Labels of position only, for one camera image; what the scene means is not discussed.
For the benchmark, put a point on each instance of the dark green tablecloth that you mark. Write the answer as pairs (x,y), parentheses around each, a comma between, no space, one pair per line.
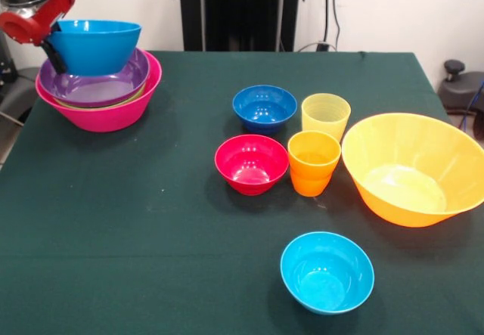
(397,85)

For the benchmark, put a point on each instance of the orange plastic cup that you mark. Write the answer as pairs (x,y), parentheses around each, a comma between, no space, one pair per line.
(311,187)
(314,153)

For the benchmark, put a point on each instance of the medium blue plastic bowl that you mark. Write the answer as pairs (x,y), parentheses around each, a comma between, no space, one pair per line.
(94,51)

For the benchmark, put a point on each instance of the small light blue bowl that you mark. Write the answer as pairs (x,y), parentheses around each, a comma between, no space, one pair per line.
(327,274)

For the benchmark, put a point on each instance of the large pink plastic bowl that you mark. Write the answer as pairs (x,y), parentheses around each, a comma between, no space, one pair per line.
(106,119)

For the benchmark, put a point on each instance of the black pedestal leg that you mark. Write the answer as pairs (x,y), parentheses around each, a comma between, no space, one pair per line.
(459,89)
(19,89)

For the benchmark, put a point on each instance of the yellow plastic cup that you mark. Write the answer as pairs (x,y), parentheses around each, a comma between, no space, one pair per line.
(326,117)

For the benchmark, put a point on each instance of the small dark blue bowl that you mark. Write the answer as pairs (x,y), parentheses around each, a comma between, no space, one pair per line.
(264,108)

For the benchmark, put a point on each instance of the purple plastic bowl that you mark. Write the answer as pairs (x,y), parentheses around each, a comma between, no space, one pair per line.
(98,91)

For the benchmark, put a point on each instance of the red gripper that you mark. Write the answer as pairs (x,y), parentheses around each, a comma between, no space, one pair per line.
(38,23)

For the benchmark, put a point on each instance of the green plastic bowl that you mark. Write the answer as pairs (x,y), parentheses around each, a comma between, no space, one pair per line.
(138,96)

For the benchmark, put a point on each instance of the black equipment box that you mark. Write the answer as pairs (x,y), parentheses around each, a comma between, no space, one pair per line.
(5,62)

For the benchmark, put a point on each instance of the small red plastic bowl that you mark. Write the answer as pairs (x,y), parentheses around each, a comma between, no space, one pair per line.
(251,165)

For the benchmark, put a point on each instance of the large orange plastic bowl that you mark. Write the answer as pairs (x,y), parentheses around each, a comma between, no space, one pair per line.
(408,153)

